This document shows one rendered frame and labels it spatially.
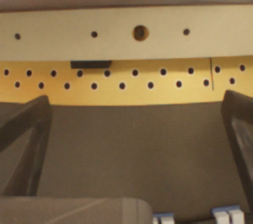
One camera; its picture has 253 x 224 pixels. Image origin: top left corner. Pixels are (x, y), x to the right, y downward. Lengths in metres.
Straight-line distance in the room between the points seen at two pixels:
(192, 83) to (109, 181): 0.15
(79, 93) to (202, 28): 0.15
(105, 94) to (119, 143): 0.06
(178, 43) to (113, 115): 0.11
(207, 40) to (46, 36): 0.15
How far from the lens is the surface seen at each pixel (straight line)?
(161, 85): 0.26
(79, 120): 0.27
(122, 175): 0.28
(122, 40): 0.21
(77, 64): 0.24
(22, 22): 0.24
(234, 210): 0.32
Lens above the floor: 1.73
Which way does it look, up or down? 26 degrees down
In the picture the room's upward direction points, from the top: 2 degrees counter-clockwise
